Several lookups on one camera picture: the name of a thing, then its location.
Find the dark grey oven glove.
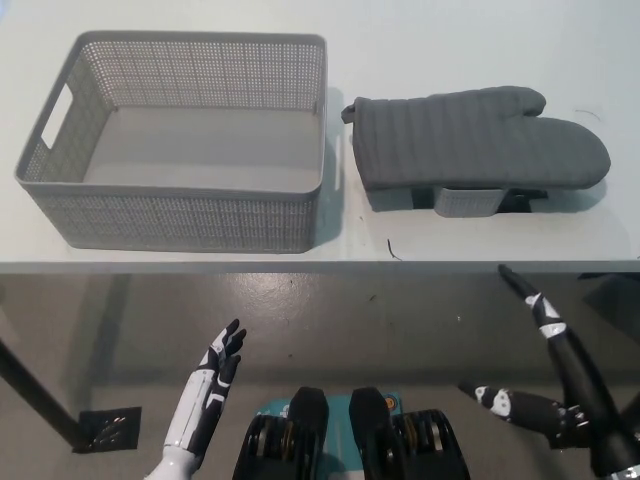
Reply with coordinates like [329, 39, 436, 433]
[340, 85, 612, 191]

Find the right black robot body block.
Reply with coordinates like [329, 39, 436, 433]
[348, 387, 472, 480]

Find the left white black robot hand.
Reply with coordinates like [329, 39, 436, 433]
[162, 319, 248, 457]

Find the left black robot body block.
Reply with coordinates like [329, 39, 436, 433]
[231, 386, 329, 480]

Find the small grey perforated container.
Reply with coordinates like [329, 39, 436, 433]
[432, 185, 505, 220]

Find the black robot body block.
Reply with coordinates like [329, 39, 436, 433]
[231, 386, 329, 480]
[348, 387, 472, 480]

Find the black flat ribbed plate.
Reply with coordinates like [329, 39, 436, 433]
[412, 185, 551, 215]

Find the black table leg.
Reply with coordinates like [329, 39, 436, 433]
[0, 338, 84, 447]

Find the large grey perforated basket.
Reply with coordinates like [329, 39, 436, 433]
[13, 30, 329, 255]

